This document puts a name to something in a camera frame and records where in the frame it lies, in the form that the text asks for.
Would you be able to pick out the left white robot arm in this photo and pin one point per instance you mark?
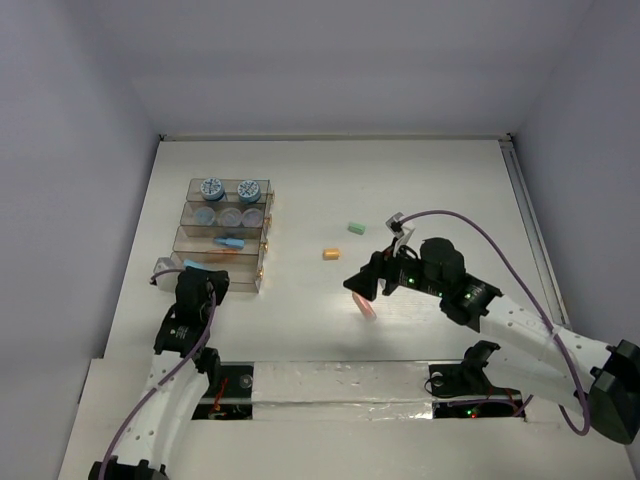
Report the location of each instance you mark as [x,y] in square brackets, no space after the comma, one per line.
[183,368]

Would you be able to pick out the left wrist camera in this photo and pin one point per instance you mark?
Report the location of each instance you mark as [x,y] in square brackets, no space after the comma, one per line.
[165,274]

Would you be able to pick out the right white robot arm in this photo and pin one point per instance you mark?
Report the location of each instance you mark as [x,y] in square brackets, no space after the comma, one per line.
[517,351]

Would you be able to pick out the clear paperclip jar small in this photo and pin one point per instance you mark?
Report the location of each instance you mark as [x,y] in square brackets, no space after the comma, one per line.
[252,218]

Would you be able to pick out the orange highlighter pen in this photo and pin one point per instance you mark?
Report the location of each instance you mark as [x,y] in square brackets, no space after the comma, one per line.
[364,306]

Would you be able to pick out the blue clear highlighter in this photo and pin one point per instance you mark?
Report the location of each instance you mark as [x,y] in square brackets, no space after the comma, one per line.
[192,264]

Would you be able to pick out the small orange cap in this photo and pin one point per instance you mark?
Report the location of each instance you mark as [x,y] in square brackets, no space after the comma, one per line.
[331,254]

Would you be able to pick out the blue lid jar in bin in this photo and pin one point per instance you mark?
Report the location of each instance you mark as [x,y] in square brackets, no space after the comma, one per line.
[212,189]

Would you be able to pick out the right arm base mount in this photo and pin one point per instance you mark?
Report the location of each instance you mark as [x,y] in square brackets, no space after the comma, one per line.
[462,390]

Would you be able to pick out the small green cap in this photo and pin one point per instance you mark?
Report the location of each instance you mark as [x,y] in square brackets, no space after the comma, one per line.
[356,228]

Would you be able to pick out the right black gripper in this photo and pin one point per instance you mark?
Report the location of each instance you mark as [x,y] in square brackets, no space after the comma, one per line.
[381,265]

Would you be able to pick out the aluminium rail right edge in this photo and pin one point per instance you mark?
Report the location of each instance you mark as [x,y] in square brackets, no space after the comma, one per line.
[552,295]

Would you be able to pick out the blue highlighter with cap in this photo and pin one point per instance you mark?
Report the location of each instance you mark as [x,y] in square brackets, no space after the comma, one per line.
[230,243]

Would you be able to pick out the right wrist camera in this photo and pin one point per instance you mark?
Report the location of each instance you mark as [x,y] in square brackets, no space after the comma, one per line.
[401,229]

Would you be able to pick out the blue lid jar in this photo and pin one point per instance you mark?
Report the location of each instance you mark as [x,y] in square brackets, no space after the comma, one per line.
[249,191]
[212,189]

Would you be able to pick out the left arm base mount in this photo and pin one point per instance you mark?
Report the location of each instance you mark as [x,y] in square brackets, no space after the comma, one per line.
[231,399]

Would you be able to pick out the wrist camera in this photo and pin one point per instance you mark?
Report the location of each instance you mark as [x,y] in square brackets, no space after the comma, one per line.
[401,229]
[165,274]

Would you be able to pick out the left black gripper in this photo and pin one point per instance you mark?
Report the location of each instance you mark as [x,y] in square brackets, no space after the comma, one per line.
[211,278]

